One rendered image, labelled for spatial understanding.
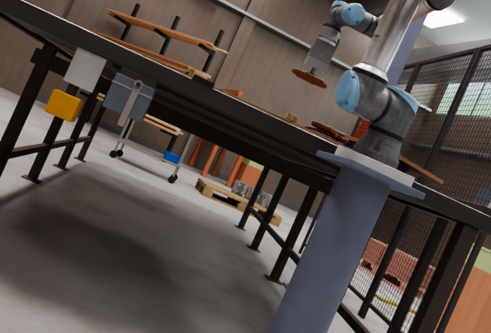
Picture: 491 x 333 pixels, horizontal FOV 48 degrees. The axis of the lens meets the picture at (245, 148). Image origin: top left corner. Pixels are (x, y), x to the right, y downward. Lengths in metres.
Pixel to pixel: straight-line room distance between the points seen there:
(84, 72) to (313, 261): 0.95
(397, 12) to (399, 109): 0.29
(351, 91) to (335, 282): 0.58
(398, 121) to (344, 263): 0.47
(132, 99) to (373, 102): 0.76
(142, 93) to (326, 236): 0.75
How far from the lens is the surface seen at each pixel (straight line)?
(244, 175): 11.40
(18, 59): 11.85
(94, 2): 12.71
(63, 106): 1.87
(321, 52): 2.14
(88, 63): 1.89
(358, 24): 2.10
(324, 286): 1.74
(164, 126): 10.20
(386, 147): 1.75
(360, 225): 1.73
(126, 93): 1.85
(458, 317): 5.39
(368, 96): 1.70
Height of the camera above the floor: 0.76
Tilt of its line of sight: 1 degrees up
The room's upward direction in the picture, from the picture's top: 24 degrees clockwise
